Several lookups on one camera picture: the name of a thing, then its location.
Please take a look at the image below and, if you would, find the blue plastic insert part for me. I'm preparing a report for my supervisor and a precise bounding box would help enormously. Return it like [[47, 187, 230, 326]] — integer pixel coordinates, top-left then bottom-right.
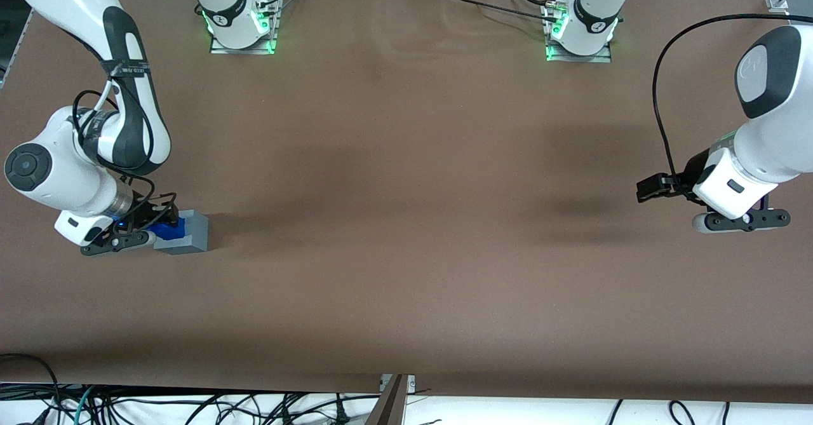
[[147, 217, 186, 236]]

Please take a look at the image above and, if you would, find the gray square base block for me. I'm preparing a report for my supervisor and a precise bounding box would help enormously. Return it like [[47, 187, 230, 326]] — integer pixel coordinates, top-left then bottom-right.
[[152, 210, 209, 255]]

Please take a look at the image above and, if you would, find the aluminium side profile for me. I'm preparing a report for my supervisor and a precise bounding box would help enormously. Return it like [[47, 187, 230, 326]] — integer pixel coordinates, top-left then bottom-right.
[[0, 7, 34, 89]]

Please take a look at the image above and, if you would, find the brown table cover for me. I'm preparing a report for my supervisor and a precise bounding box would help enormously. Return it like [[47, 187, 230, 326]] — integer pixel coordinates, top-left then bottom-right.
[[0, 0, 813, 407]]

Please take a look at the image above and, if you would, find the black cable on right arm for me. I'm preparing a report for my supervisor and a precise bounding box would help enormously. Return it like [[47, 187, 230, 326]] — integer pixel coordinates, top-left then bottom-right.
[[72, 88, 180, 222]]

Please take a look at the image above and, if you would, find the long black wrist cable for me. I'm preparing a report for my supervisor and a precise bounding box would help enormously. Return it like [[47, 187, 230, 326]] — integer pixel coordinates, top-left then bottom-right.
[[652, 13, 791, 187]]

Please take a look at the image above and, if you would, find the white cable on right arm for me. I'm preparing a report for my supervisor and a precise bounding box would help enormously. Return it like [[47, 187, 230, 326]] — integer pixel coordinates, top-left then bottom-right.
[[94, 79, 128, 121]]

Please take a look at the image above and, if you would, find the black looped floor cable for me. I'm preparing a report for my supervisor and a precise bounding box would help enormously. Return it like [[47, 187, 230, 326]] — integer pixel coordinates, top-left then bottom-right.
[[0, 353, 62, 425]]

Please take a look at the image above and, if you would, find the teal floor cable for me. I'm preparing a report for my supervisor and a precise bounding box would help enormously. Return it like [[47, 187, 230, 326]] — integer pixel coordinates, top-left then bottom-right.
[[62, 386, 99, 425]]

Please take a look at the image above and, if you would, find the black tangled floor cable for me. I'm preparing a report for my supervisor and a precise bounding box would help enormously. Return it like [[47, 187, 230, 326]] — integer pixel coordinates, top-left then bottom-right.
[[95, 389, 382, 425]]

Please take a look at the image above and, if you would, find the aluminium table edge bracket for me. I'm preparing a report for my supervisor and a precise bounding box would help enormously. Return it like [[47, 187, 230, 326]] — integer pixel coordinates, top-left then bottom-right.
[[365, 374, 417, 425]]

